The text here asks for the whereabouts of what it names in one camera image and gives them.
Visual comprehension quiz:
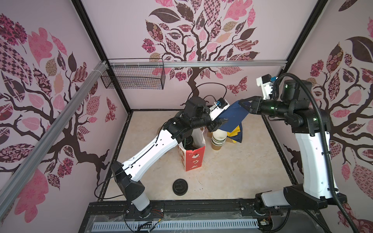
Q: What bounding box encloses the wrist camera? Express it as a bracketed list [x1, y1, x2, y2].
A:
[256, 74, 277, 100]
[209, 98, 230, 120]

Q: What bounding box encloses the aluminium crossbar back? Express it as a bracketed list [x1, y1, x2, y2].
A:
[109, 59, 287, 68]

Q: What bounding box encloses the red white paper gift bag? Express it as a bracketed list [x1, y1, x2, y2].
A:
[178, 129, 206, 171]

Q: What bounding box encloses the dark blue paper napkin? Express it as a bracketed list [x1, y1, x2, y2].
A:
[218, 101, 249, 132]

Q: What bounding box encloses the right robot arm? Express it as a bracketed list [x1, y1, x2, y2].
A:
[239, 96, 347, 210]

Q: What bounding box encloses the stack of green paper cups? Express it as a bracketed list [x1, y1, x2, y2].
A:
[211, 129, 227, 150]

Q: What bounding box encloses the black wire basket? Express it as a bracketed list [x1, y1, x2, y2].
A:
[101, 58, 166, 90]

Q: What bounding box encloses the black coffee cup lid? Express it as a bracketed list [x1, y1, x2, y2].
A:
[192, 142, 204, 150]
[172, 179, 188, 196]
[183, 136, 194, 150]

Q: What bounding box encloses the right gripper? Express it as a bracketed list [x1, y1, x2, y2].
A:
[237, 97, 289, 121]

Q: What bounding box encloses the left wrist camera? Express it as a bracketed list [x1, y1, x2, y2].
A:
[209, 98, 230, 120]

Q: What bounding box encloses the aluminium bar left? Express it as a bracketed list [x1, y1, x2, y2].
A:
[1, 61, 108, 217]

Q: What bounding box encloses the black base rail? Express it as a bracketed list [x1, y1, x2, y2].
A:
[79, 199, 330, 233]

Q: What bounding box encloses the white slotted cable duct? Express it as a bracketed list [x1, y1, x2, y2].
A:
[90, 219, 259, 233]

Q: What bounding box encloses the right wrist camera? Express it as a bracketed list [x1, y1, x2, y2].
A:
[256, 74, 277, 100]

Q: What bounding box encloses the blue napkin stack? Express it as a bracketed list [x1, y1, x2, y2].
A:
[227, 124, 243, 143]

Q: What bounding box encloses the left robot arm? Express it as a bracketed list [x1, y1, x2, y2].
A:
[111, 97, 230, 215]

